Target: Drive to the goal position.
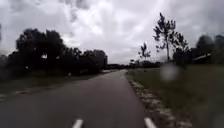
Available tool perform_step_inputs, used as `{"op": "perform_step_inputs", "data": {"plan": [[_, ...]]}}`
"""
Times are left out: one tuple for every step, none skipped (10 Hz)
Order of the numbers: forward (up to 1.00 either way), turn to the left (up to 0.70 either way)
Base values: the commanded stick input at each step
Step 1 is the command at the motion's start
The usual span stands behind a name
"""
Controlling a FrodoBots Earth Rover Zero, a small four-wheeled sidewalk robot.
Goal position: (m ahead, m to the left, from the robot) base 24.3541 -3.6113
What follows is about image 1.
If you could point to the tall thin tree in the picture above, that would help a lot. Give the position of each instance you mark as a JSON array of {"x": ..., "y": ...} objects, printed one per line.
[{"x": 165, "y": 33}]

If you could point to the row of dark trees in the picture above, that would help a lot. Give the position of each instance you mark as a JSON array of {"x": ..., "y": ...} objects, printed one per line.
[{"x": 50, "y": 53}]

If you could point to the grey asphalt road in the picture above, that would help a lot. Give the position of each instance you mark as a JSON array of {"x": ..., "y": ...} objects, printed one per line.
[{"x": 100, "y": 100}]

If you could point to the small thin tree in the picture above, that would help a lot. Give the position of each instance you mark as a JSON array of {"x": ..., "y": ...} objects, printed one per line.
[{"x": 144, "y": 51}]

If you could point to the dark bushy trees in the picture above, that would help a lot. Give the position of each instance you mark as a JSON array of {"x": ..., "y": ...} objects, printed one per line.
[{"x": 203, "y": 50}]

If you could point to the grass verge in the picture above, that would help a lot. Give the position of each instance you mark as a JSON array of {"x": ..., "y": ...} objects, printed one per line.
[{"x": 33, "y": 82}]

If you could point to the grass field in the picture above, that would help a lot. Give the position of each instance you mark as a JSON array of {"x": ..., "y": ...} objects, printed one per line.
[{"x": 180, "y": 90}]

